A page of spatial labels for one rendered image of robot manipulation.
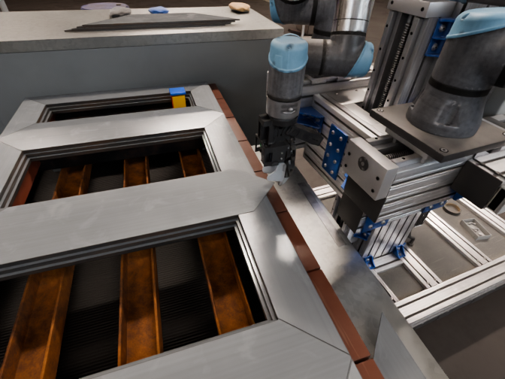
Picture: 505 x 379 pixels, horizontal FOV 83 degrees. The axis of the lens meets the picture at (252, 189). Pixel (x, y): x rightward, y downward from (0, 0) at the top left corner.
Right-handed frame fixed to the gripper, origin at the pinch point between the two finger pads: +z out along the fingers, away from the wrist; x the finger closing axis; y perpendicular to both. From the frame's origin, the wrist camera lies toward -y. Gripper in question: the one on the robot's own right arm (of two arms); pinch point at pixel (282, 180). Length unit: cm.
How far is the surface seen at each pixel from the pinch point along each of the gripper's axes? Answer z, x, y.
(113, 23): -22, -92, 41
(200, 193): 0.5, -1.5, 22.5
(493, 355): 85, 44, -91
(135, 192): 0.5, -6.7, 38.4
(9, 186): 2, -20, 71
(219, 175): 0.5, -7.5, 15.9
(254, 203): 0.4, 6.0, 10.1
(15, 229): 0, -1, 64
